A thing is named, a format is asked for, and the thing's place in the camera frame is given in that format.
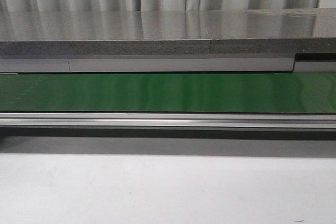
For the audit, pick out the grey cabinet front panel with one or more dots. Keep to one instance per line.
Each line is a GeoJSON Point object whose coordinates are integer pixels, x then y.
{"type": "Point", "coordinates": [264, 62]}

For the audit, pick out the green conveyor belt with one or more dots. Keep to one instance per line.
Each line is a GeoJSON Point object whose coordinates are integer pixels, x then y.
{"type": "Point", "coordinates": [170, 92]}

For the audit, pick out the grey stone countertop slab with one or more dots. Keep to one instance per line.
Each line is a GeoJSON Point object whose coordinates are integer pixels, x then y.
{"type": "Point", "coordinates": [196, 32]}

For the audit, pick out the aluminium conveyor frame rail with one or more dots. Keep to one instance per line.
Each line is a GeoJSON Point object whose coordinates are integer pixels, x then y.
{"type": "Point", "coordinates": [222, 120]}

